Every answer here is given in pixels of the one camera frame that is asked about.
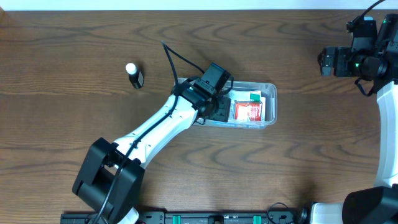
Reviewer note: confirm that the black bottle white cap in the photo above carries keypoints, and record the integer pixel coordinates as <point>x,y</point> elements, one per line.
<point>135,75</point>

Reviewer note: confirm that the clear plastic container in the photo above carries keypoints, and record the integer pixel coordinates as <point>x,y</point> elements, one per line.
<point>268,90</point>

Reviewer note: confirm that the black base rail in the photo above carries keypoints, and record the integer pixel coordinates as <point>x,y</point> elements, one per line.
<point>274,216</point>

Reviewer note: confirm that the white green medicine box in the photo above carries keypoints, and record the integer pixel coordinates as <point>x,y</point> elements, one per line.
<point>247,96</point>

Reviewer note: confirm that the red white Panadol box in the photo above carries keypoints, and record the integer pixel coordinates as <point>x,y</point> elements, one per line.
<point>248,111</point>

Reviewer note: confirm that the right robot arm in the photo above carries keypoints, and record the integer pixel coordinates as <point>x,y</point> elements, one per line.
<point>379,203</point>

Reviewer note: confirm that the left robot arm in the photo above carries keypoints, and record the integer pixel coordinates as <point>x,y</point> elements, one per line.
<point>111,175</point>

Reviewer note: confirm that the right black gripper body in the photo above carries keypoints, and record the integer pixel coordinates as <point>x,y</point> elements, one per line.
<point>352,64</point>

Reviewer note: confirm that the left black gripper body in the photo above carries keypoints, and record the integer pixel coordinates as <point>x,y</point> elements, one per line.
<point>216,111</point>

